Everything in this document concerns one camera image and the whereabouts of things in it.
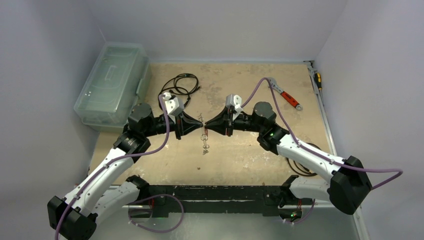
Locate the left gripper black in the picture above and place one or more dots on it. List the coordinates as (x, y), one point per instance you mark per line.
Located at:
(185, 124)

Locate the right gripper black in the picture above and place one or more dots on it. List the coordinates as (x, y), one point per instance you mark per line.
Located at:
(228, 122)

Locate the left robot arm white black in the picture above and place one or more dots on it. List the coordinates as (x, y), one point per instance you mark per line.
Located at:
(77, 215)

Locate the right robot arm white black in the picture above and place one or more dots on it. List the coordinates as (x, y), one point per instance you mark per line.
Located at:
(343, 182)

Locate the clear plastic storage box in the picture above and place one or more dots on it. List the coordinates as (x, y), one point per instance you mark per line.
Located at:
(118, 81)

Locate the yellow black screwdriver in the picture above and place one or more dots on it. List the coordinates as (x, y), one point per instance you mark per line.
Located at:
(318, 81)

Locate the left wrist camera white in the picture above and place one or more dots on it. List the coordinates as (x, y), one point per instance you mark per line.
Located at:
(174, 105)

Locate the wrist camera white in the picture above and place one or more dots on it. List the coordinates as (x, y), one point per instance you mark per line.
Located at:
(233, 103)
(174, 105)

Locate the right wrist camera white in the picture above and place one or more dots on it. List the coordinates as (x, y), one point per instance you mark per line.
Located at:
(233, 103)

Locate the red handled adjustable wrench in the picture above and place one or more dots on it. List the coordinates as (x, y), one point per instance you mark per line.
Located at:
(291, 100)

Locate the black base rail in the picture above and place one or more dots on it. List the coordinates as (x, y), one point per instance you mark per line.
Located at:
(267, 200)

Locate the aluminium frame rail right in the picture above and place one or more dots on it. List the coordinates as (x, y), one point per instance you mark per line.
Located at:
(319, 97)

